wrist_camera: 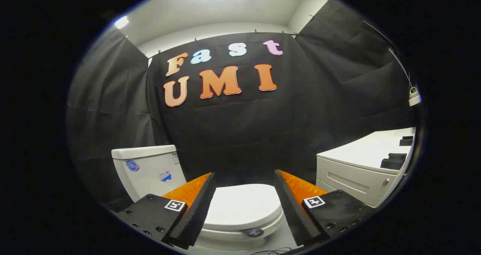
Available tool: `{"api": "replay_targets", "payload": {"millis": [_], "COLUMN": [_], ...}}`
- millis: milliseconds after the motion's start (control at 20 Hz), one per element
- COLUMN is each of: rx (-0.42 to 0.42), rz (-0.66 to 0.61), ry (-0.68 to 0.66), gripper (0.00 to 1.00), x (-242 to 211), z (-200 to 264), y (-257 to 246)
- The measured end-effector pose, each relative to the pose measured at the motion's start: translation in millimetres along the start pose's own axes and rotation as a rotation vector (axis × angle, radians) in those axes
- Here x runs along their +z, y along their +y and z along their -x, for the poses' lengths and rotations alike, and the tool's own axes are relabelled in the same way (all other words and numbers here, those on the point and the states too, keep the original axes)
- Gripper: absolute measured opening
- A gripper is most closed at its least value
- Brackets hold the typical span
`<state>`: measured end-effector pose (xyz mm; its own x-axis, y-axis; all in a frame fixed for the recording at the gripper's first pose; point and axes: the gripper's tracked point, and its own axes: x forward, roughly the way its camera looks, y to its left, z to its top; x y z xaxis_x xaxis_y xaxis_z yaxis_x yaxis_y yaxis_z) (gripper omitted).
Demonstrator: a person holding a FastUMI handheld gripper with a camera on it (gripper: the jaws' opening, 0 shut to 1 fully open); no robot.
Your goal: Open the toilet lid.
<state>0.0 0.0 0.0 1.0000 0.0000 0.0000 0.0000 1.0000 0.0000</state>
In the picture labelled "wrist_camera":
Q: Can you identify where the white hanging device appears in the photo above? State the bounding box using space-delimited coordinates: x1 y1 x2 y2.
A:
408 86 422 107

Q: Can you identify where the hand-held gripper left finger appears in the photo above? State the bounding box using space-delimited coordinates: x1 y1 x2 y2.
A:
113 172 218 250

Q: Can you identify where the white drawer cabinet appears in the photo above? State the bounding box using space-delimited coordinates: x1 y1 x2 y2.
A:
316 127 417 209

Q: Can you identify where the white ceramic toilet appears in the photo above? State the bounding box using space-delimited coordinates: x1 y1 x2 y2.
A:
111 145 284 251

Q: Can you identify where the black backdrop cloth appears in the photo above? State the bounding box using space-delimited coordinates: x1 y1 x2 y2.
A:
67 0 417 210

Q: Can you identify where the white toilet lid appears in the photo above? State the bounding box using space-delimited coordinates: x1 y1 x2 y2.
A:
205 184 283 232

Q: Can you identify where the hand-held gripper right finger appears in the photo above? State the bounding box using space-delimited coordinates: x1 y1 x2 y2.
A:
273 169 376 247

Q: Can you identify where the large black block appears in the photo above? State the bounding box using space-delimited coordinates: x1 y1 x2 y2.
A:
380 153 407 170

